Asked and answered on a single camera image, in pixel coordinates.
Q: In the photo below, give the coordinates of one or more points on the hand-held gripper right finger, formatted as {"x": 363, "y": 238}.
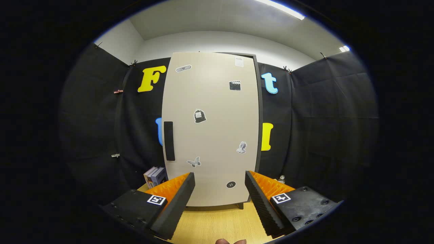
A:
{"x": 261, "y": 206}

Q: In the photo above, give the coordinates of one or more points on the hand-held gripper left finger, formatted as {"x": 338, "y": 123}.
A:
{"x": 176, "y": 206}

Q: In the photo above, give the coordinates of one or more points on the dark grey shoe cabinet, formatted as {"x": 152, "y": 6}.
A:
{"x": 260, "y": 118}

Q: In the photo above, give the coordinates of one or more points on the blue book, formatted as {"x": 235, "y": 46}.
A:
{"x": 160, "y": 177}

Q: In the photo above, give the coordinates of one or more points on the green drink bottle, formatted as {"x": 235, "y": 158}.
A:
{"x": 281, "y": 179}

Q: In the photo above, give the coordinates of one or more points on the beige book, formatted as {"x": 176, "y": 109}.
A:
{"x": 148, "y": 177}

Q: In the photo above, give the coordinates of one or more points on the black backdrop cloth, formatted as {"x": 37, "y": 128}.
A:
{"x": 322, "y": 135}

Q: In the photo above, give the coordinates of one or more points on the black binder clip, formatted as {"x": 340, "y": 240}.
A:
{"x": 134, "y": 63}
{"x": 323, "y": 55}
{"x": 287, "y": 69}

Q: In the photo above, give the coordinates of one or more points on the small ceiling light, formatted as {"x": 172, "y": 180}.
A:
{"x": 344, "y": 48}

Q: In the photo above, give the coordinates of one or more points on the long ceiling light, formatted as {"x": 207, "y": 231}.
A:
{"x": 284, "y": 9}

